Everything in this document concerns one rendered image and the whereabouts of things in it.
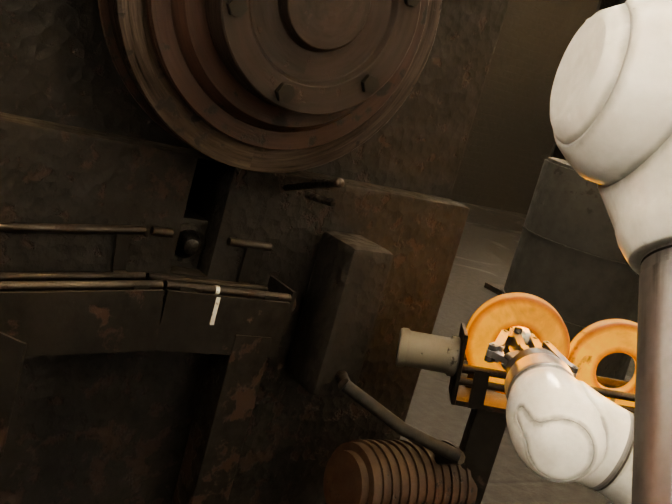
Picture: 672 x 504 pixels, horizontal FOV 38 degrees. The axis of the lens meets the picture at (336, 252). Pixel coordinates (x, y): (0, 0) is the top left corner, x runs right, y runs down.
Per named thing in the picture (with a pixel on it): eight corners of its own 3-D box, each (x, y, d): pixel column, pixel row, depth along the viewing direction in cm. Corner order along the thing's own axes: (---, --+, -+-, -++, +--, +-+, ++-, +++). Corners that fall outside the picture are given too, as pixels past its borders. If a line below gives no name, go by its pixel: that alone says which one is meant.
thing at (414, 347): (394, 359, 152) (401, 322, 151) (452, 369, 152) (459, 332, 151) (394, 371, 146) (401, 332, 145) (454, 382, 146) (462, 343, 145)
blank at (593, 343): (572, 309, 148) (576, 315, 144) (675, 326, 147) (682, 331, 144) (552, 407, 151) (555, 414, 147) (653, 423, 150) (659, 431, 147)
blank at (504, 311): (473, 283, 147) (475, 288, 144) (577, 300, 147) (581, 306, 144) (455, 379, 151) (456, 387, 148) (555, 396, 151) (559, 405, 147)
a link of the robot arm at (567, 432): (485, 417, 123) (578, 464, 123) (497, 473, 107) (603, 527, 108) (529, 344, 120) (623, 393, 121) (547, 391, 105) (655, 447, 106)
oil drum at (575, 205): (453, 345, 424) (515, 144, 407) (550, 353, 457) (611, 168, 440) (547, 404, 376) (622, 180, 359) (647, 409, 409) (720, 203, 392)
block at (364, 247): (279, 370, 156) (318, 226, 151) (321, 372, 160) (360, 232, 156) (312, 399, 147) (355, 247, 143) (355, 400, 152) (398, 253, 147)
